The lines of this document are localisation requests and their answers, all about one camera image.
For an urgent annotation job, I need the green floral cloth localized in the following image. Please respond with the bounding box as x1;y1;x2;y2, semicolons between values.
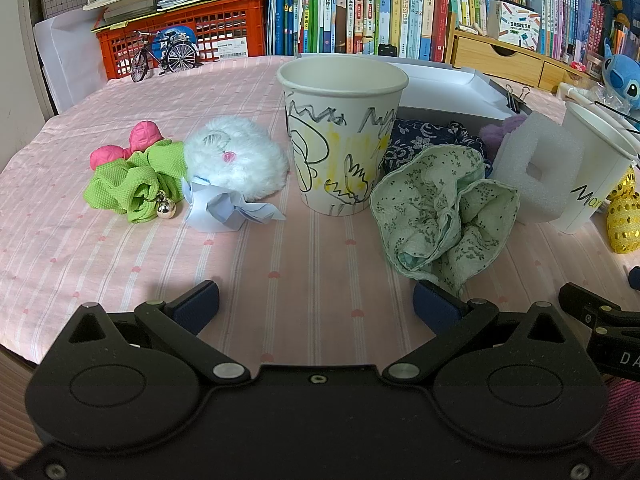
370;144;520;296

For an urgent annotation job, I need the green and pink scrunchie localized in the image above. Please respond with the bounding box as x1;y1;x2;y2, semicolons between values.
84;120;186;223

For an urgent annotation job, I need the lilac soft cloth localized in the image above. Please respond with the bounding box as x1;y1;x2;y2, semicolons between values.
478;114;528;162

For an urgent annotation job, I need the navy floral pouch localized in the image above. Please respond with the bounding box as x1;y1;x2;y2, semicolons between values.
382;119;492;177

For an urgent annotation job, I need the pink striped tablecloth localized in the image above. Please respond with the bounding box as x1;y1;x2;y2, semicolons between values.
0;54;640;366

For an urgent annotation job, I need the white paper cup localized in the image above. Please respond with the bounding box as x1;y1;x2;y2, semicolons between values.
551;102;637;234

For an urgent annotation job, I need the black binder clip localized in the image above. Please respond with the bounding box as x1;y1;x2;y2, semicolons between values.
504;84;530;114

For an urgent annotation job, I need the doodled paper cup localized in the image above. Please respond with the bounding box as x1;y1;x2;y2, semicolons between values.
277;54;409;217

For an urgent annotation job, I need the wooden drawer organizer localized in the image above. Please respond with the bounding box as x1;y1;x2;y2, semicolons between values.
445;12;596;93

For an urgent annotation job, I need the miniature bicycle model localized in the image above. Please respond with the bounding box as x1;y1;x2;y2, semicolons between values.
131;26;200;82

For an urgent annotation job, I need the blue Stitch plush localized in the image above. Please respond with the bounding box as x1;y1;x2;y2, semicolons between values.
601;39;640;110

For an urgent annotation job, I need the red plastic crate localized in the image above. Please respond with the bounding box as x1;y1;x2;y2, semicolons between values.
94;0;267;79

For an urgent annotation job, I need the white patterned box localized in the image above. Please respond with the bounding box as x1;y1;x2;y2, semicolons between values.
487;0;540;51

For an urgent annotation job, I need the row of upright books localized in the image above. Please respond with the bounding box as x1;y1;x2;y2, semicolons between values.
264;0;640;64

